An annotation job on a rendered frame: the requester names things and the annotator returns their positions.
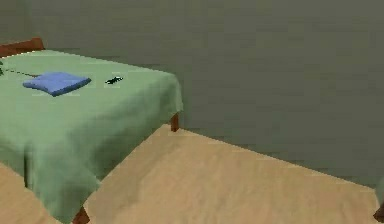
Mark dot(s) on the small black object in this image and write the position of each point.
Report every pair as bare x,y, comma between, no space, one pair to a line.
114,80

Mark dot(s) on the green covered furniture with leg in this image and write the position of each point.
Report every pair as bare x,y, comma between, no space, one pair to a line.
380,203

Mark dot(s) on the green covered wooden bed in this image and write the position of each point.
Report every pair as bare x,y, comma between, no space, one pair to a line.
83,133

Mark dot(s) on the blue folded cloth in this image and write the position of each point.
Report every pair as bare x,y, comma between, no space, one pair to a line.
56,83

